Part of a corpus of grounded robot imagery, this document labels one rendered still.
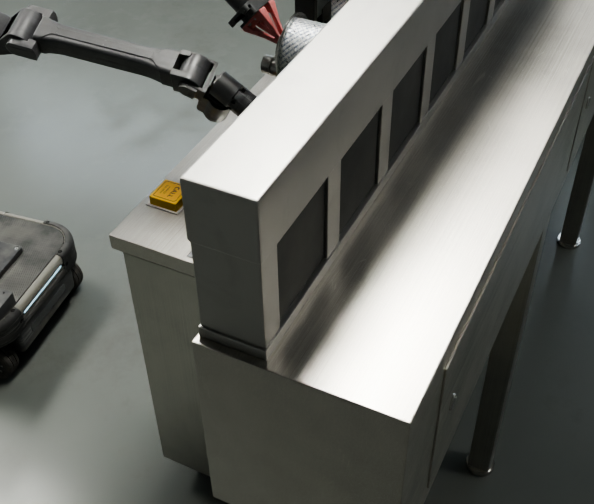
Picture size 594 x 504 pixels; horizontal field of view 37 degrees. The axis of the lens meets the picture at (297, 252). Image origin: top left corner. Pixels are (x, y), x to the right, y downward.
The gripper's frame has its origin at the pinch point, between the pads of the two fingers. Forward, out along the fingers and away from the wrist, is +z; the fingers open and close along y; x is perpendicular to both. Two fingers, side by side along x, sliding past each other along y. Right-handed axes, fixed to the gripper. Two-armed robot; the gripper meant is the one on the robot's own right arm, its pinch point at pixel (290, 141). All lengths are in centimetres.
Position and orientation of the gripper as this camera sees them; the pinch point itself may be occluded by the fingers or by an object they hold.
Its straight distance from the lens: 186.1
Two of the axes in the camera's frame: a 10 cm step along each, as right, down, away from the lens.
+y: -4.4, 6.1, -6.6
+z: 7.8, 6.3, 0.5
